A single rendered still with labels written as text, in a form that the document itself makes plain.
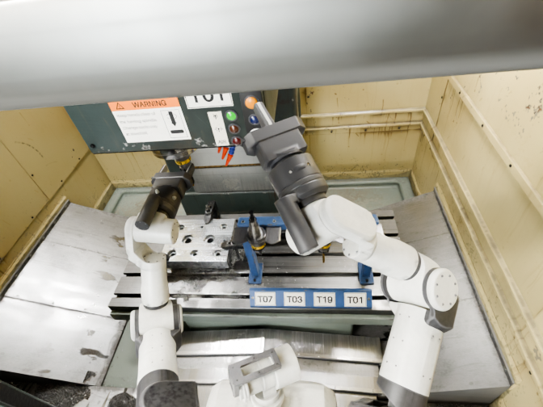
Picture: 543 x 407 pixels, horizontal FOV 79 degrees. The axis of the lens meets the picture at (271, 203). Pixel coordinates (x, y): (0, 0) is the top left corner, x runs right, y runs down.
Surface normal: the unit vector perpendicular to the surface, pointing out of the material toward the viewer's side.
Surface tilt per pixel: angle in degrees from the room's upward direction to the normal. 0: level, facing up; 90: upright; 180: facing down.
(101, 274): 24
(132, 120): 90
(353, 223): 40
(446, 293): 51
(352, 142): 90
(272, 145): 30
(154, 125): 90
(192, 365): 8
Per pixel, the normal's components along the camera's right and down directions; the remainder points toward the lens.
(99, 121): -0.07, 0.71
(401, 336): -0.81, -0.46
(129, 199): -0.11, -0.70
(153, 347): 0.06, -0.95
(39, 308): 0.31, -0.66
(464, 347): -0.51, -0.63
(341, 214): 0.53, -0.46
